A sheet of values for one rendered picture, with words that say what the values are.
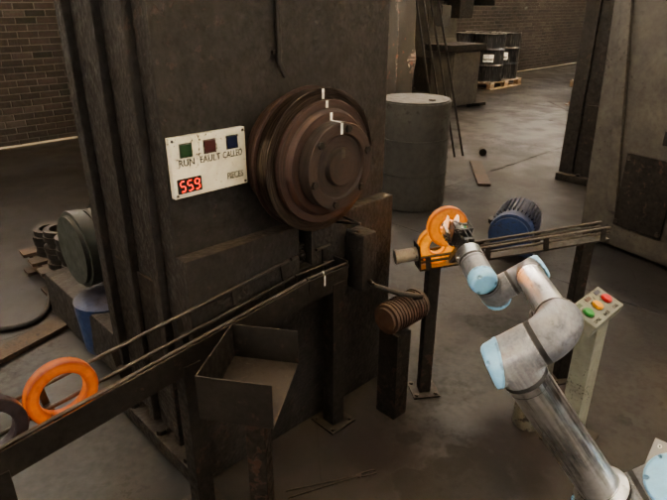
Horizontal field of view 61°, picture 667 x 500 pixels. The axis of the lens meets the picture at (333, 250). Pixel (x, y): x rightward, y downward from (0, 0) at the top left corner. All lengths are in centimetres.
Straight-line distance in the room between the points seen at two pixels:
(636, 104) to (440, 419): 254
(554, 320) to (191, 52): 119
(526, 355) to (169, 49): 122
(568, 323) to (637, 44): 297
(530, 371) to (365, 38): 130
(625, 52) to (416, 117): 146
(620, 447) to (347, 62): 180
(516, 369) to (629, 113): 300
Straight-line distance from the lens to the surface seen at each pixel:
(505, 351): 143
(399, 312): 218
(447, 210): 214
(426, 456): 234
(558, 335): 143
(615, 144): 427
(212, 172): 178
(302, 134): 175
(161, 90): 169
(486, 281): 189
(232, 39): 180
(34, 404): 166
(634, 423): 276
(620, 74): 424
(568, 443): 162
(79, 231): 287
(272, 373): 170
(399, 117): 456
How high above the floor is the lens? 160
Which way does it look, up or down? 24 degrees down
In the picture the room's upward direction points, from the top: straight up
